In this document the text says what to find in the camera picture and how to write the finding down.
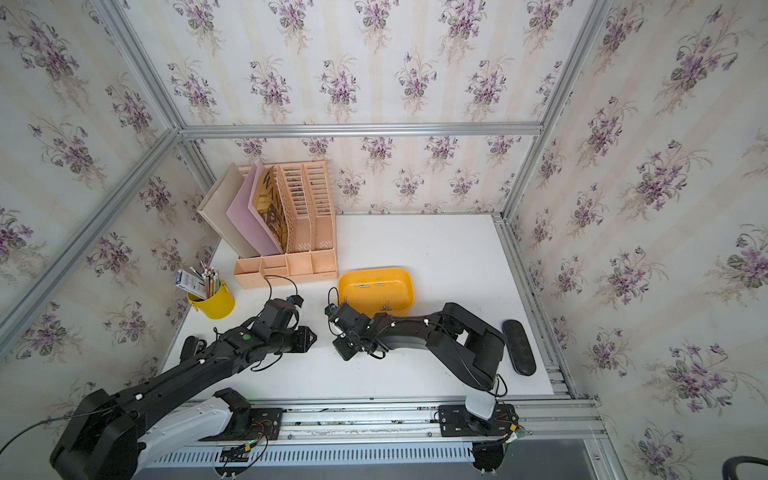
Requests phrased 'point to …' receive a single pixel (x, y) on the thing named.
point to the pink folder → (245, 220)
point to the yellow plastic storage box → (372, 291)
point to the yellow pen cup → (219, 306)
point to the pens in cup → (203, 285)
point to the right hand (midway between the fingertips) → (346, 345)
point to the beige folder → (215, 207)
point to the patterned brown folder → (270, 206)
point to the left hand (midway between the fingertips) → (318, 340)
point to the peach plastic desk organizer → (307, 211)
